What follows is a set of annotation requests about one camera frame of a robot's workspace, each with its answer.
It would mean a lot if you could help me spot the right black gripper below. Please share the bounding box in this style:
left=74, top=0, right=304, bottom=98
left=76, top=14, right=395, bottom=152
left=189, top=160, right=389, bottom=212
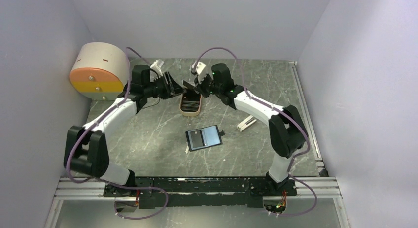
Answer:
left=194, top=72, right=222, bottom=98

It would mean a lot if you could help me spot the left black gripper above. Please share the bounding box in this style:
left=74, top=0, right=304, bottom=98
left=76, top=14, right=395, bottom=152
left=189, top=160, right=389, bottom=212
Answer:
left=145, top=72, right=187, bottom=100

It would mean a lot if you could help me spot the black credit card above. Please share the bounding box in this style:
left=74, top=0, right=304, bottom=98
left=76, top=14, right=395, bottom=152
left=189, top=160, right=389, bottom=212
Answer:
left=182, top=81, right=196, bottom=91

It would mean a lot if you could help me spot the beige wooden card tray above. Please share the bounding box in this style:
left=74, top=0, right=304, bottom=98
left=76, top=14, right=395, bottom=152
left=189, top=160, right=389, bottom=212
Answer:
left=179, top=89, right=202, bottom=117

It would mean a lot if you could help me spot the black leather card holder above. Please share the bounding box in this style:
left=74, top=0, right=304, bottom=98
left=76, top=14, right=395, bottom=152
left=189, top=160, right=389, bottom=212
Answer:
left=185, top=125, right=225, bottom=152

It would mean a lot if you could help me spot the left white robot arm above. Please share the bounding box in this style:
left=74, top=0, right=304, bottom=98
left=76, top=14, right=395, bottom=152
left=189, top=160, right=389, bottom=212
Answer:
left=63, top=65, right=185, bottom=196

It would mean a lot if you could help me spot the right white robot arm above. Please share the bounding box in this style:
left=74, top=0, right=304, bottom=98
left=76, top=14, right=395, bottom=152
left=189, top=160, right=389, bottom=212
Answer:
left=191, top=62, right=307, bottom=195

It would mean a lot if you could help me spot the card inside holder sleeve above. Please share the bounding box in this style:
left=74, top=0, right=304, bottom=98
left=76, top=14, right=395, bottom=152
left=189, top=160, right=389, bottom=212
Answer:
left=190, top=130, right=205, bottom=148

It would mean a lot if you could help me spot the small white wooden block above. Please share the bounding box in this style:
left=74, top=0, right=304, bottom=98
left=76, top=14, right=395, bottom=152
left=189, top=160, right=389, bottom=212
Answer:
left=237, top=115, right=257, bottom=132

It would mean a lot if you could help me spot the round pastel drawer box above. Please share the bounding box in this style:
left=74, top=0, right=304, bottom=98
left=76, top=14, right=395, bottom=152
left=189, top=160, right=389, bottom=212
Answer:
left=69, top=42, right=129, bottom=101

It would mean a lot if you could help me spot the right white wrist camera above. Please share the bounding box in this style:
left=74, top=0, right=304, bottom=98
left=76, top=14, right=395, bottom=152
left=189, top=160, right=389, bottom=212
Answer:
left=191, top=61, right=207, bottom=83

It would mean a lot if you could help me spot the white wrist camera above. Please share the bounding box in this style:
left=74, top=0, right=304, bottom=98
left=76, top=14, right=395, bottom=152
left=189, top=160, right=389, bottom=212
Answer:
left=150, top=59, right=164, bottom=81
left=191, top=61, right=207, bottom=83

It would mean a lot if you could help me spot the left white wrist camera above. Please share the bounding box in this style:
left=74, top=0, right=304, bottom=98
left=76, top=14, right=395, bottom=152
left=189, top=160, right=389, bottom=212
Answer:
left=150, top=59, right=164, bottom=81

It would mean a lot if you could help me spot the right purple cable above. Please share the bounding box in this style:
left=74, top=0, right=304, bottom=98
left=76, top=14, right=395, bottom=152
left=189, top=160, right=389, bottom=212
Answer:
left=191, top=47, right=318, bottom=218

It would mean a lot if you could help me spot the purple cable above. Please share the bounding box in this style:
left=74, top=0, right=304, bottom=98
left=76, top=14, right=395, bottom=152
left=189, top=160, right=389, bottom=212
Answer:
left=191, top=47, right=318, bottom=218
left=65, top=46, right=169, bottom=221

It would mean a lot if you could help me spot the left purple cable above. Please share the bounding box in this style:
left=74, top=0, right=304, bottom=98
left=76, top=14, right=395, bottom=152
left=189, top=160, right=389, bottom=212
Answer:
left=65, top=46, right=169, bottom=221

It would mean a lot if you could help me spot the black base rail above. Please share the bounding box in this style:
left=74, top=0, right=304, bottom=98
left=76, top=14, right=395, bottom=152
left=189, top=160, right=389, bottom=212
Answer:
left=103, top=176, right=297, bottom=209

